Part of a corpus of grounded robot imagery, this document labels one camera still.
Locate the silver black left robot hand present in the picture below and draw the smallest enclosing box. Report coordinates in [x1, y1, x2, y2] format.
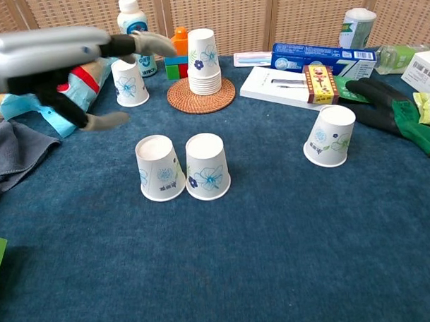
[0, 23, 181, 136]

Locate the white paper cup dandelion print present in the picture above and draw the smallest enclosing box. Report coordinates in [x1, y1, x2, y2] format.
[134, 133, 187, 203]

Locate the white paper cup blue flower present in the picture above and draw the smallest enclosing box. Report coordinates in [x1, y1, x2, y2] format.
[184, 131, 232, 202]
[110, 59, 151, 109]

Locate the white paper cup green flower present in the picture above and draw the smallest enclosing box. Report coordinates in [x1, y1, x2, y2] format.
[301, 104, 359, 169]

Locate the stack of white paper cups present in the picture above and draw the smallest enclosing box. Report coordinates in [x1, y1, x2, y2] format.
[186, 28, 223, 97]

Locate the large blue snack bag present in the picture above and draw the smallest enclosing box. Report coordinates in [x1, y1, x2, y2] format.
[0, 55, 125, 141]

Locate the grey cloth towel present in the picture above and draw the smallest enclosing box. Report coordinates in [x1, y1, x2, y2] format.
[0, 112, 64, 195]

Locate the white milk drink bottle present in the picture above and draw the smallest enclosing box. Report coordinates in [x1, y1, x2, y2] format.
[115, 0, 159, 80]

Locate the blue toy brick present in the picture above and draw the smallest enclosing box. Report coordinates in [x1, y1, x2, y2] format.
[164, 55, 190, 67]

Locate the orange toy house block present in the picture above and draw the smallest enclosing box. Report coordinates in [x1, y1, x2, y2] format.
[169, 25, 190, 59]

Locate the round woven rattan coaster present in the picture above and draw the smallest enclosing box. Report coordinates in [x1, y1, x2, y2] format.
[165, 76, 237, 116]

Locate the pink toothbrush package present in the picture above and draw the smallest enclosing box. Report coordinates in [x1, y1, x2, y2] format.
[232, 50, 275, 68]

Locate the woven bamboo folding screen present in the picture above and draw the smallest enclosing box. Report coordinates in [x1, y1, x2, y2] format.
[0, 0, 430, 73]

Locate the white flat pen box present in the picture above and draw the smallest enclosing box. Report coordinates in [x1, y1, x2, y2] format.
[238, 63, 338, 114]

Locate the blue toothpaste box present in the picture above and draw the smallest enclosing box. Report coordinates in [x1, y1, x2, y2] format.
[270, 39, 378, 79]

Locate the yellow red medicine box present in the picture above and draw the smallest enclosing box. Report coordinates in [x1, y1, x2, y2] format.
[302, 64, 341, 107]

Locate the dark green sachet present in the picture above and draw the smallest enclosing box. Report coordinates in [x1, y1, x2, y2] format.
[333, 73, 371, 105]

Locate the green white wipes canister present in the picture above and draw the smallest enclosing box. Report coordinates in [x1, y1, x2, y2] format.
[338, 6, 378, 52]

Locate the black green work glove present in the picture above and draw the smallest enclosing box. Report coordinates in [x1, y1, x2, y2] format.
[344, 74, 430, 160]

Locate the clear bottle green label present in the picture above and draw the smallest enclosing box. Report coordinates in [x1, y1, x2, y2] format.
[374, 42, 430, 76]

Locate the white cardboard box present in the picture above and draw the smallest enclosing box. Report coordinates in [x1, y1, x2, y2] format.
[400, 49, 430, 95]

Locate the yellow green snack packet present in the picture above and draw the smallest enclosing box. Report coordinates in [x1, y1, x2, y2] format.
[412, 90, 430, 129]

